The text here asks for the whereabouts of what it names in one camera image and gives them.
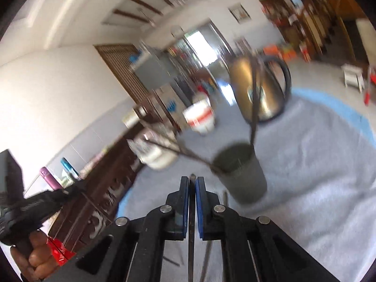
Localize clear plastic bag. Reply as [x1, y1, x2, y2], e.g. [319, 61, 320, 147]
[129, 129, 165, 159]

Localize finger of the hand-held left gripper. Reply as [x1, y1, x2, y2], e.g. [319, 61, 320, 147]
[18, 182, 81, 215]

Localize wooden shelf unit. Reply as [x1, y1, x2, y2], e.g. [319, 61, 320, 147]
[258, 0, 338, 62]

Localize pink bottle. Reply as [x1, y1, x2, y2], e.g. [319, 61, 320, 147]
[39, 167, 62, 191]

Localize orange boxes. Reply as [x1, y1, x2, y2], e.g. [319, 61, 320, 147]
[263, 44, 297, 62]

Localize person's left hand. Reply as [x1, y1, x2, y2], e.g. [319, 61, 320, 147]
[10, 231, 61, 281]

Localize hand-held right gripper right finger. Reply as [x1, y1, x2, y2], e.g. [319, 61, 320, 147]
[195, 176, 343, 282]

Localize glass cabinet with bottles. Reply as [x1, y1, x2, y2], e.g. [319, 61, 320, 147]
[167, 39, 206, 89]

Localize grey table cloth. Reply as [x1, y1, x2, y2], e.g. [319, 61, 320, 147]
[116, 94, 375, 282]

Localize blue bottle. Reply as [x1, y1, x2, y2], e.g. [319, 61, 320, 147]
[60, 157, 80, 181]

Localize carved wooden bench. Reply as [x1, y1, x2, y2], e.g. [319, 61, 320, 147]
[48, 139, 144, 253]

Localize blue table cover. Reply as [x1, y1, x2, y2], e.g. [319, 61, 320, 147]
[116, 87, 376, 221]

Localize gold electric kettle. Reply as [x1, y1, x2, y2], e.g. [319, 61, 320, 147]
[228, 54, 292, 124]

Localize grey refrigerator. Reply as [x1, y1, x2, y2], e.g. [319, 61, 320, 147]
[131, 51, 177, 90]

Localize wooden door with striped curtain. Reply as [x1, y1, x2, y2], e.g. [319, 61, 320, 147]
[94, 44, 153, 115]

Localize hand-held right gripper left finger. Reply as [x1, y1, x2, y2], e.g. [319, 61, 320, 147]
[51, 176, 191, 282]

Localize framed wall picture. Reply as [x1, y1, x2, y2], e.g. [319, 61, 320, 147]
[228, 4, 251, 23]

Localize dark green utensil holder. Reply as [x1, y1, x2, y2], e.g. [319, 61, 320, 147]
[211, 142, 268, 204]

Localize red plastic packet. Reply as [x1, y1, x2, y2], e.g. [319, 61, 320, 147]
[47, 238, 75, 266]

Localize red and white bucket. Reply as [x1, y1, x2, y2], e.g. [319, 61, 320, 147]
[182, 100, 216, 136]

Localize white stool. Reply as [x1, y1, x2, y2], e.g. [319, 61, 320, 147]
[341, 64, 366, 93]

